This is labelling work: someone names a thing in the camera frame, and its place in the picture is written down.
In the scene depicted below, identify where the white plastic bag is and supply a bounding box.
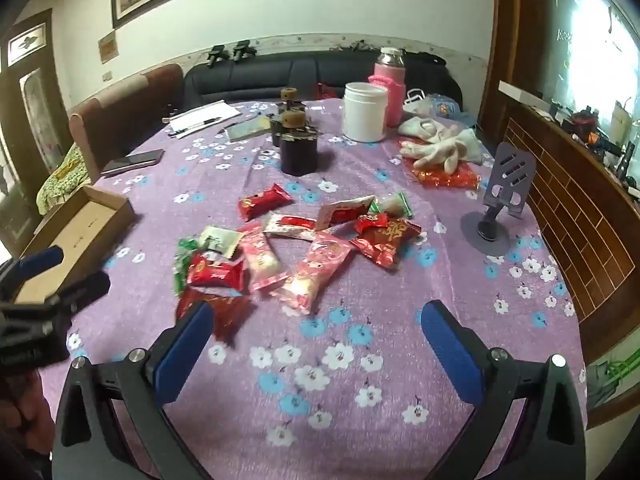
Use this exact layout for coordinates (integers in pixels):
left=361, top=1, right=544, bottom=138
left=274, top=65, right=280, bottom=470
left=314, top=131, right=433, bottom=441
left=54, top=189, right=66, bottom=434
left=402, top=87, right=441, bottom=116

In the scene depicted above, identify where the purple floral tablecloth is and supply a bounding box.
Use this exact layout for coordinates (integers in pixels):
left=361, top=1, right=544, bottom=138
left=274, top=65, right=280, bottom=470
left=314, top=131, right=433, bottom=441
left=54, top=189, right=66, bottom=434
left=30, top=97, right=588, bottom=480

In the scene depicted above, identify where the white plastic jar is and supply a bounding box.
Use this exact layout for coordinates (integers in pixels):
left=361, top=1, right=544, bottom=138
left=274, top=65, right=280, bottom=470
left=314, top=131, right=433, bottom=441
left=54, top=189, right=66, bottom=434
left=342, top=82, right=390, bottom=142

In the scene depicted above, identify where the red cartoon snack packet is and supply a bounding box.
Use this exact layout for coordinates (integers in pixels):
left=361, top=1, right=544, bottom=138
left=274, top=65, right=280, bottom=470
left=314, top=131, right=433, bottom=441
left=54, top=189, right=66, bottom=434
left=237, top=183, right=293, bottom=222

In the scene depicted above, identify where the white glove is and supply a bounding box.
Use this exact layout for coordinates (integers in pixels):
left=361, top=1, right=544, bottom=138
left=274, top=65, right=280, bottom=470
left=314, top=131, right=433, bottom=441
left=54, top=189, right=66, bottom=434
left=397, top=116, right=453, bottom=142
left=400, top=127, right=485, bottom=171

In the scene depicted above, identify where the blue plastic bag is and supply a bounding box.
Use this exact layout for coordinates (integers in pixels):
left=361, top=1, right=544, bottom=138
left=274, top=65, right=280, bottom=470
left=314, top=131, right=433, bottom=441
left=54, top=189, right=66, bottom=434
left=425, top=92, right=482, bottom=128

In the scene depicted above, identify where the flat red foil packet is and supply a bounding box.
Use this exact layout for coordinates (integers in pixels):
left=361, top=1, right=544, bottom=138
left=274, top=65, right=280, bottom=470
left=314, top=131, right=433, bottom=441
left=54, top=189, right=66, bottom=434
left=397, top=140, right=482, bottom=190

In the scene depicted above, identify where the cardboard box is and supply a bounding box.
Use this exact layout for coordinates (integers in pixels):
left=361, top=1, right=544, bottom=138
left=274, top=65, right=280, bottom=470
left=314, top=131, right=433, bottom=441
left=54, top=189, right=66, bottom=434
left=15, top=185, right=137, bottom=306

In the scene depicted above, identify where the brown chair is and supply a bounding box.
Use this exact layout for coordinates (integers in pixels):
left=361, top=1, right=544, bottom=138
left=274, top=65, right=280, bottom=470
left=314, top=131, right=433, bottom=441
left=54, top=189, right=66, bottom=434
left=69, top=63, right=185, bottom=183

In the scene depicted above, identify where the black motor with sponge top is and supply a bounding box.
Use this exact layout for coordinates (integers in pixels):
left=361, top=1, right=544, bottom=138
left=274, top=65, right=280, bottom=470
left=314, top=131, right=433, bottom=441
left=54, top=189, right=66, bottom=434
left=270, top=87, right=306, bottom=148
left=279, top=110, right=319, bottom=177

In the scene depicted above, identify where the large red foil snack packet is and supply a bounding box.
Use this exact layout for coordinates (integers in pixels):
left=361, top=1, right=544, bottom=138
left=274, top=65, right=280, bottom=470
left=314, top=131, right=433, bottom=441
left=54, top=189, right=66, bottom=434
left=349, top=217, right=422, bottom=268

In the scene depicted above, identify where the pink thermos bottle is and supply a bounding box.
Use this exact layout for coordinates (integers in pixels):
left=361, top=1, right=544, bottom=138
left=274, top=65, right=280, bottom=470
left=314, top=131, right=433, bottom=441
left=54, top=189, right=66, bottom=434
left=368, top=47, right=407, bottom=128

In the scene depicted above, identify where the wall plaque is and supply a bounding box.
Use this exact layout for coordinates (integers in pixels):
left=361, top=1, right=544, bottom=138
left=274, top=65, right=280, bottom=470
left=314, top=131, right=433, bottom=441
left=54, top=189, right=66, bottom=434
left=98, top=30, right=117, bottom=64

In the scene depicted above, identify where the worn notebook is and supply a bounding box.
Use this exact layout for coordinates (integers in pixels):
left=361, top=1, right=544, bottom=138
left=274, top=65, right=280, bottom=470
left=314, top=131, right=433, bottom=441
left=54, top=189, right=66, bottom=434
left=226, top=116, right=273, bottom=142

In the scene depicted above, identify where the wooden cabinet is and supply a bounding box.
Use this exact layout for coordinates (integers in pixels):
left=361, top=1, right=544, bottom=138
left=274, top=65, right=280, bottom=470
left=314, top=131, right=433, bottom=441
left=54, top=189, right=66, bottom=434
left=479, top=0, right=640, bottom=428

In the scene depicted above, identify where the small red snack packet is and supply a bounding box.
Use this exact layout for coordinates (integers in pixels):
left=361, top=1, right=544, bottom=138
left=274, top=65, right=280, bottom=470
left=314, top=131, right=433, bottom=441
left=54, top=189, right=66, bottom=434
left=354, top=212, right=390, bottom=235

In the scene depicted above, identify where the grey phone stand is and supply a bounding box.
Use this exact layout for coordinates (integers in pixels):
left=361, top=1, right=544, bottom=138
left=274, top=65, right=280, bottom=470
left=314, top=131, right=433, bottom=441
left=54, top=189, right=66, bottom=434
left=460, top=141, right=537, bottom=256

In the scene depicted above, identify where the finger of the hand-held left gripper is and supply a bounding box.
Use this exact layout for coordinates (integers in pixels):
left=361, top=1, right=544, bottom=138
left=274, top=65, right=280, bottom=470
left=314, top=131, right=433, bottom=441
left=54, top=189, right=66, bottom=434
left=45, top=271, right=111, bottom=311
left=0, top=245, right=65, bottom=288

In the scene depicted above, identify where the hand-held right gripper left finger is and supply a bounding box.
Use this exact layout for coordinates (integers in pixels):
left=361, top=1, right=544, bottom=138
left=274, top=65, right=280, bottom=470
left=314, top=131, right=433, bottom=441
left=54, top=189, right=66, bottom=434
left=52, top=301, right=216, bottom=480

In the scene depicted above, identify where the black smartphone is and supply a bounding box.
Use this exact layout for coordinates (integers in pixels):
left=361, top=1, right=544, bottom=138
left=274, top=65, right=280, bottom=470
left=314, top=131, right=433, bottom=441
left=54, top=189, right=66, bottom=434
left=100, top=149, right=166, bottom=177

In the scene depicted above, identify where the green patterned cushion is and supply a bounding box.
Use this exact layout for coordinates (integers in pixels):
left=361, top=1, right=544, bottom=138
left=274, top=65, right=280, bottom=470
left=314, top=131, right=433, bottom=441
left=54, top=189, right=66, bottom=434
left=36, top=142, right=96, bottom=213

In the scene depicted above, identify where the white paper pad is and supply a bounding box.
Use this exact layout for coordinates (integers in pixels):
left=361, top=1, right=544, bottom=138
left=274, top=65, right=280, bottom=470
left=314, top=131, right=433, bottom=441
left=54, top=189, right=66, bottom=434
left=162, top=101, right=243, bottom=138

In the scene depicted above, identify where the black sofa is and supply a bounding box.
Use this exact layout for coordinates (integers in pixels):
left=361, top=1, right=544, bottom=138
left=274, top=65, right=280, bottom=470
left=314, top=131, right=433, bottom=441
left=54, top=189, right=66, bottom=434
left=184, top=51, right=463, bottom=113

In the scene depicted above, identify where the wooden door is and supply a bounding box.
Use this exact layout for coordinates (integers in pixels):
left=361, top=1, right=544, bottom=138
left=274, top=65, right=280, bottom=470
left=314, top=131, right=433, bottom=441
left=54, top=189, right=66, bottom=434
left=0, top=7, right=75, bottom=183

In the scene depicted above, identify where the green and white snack packet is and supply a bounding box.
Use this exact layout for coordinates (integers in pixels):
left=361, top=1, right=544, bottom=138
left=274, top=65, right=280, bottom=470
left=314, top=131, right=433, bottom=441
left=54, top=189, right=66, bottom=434
left=197, top=226, right=246, bottom=261
left=368, top=191, right=415, bottom=220

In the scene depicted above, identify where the pink snack packet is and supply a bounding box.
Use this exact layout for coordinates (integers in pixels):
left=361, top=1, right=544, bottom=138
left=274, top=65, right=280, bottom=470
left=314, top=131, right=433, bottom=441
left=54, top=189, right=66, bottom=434
left=237, top=220, right=291, bottom=293
left=277, top=232, right=353, bottom=315

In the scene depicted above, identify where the wall mirror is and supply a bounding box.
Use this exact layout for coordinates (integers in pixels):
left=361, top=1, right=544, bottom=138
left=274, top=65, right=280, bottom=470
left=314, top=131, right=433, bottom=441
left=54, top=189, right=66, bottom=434
left=542, top=0, right=640, bottom=128

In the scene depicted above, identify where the white and red snack packet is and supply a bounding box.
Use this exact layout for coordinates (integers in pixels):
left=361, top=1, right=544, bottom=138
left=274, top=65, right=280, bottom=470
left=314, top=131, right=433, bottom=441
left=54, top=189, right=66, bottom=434
left=263, top=212, right=318, bottom=241
left=316, top=195, right=376, bottom=227

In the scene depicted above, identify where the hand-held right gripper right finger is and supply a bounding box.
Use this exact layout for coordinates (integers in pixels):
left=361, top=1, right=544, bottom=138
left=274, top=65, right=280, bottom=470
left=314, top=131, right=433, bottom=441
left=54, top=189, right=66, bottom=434
left=420, top=300, right=588, bottom=480

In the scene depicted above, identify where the person's left forearm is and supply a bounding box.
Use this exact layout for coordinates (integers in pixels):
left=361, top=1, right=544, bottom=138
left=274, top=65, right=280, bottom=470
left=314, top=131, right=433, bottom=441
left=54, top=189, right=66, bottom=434
left=0, top=366, right=56, bottom=480

